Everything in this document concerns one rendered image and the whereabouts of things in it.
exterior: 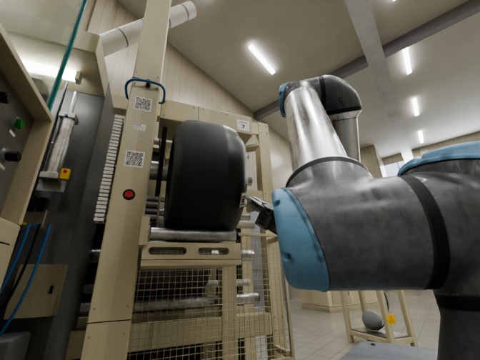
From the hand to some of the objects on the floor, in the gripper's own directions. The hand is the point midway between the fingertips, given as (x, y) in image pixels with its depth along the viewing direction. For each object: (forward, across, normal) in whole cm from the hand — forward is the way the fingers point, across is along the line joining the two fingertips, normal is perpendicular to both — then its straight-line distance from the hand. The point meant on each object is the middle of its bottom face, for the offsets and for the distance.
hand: (247, 196), depth 96 cm
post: (-21, -56, -99) cm, 116 cm away
